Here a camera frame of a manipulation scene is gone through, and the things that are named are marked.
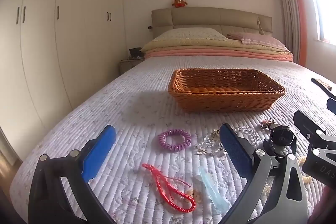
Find folded blankets and pillows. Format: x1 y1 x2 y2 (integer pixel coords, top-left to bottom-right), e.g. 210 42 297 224
140 38 292 54

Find window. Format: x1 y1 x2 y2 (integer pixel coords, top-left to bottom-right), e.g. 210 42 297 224
302 0 336 43

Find beige padded headboard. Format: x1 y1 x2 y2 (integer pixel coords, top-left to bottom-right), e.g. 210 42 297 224
151 7 273 39

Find cream hair clip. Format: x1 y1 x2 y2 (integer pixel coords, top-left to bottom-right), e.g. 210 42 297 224
298 156 313 186

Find white built-in wardrobe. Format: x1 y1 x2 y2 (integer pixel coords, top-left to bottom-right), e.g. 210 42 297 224
0 0 124 132

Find clear crystal bead bracelet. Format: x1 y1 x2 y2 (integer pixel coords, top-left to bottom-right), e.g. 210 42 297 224
233 126 260 146

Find silver chain jewelry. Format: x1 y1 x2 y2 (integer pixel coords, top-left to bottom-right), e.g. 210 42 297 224
194 129 227 157

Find folded pink blanket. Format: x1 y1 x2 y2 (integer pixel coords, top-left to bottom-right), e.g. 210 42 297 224
144 48 294 63

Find black wrist watch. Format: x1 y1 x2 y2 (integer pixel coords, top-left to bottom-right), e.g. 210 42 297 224
262 126 298 159

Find cream floral pillow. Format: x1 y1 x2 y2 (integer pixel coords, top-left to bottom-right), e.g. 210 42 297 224
154 28 228 42

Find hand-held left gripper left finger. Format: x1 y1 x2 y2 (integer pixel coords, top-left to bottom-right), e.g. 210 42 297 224
28 124 117 224

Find brown wicker basket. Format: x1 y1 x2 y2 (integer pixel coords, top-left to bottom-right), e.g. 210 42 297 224
168 68 286 113

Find small pink hair clip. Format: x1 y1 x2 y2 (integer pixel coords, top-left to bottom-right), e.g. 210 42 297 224
261 120 277 130

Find pink checked pillow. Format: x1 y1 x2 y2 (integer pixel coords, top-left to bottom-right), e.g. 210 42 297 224
227 32 285 47

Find translucent blue hair clip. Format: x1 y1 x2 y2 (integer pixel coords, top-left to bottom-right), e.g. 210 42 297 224
198 166 231 215

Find beige nightstand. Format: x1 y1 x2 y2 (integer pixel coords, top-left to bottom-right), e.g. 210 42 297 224
120 58 145 76

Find quilted lilac bedspread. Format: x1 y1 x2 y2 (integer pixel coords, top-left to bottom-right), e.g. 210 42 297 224
10 55 336 224

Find grey and orange curtain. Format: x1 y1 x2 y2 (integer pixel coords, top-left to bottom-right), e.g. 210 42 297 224
269 0 308 67

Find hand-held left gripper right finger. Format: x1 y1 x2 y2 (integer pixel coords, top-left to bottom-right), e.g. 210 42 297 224
220 123 309 224

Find red braided cord bracelet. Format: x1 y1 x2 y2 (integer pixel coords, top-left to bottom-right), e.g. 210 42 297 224
142 164 196 212

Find purple spiral hair tie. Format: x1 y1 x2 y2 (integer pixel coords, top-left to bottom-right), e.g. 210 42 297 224
158 129 192 153

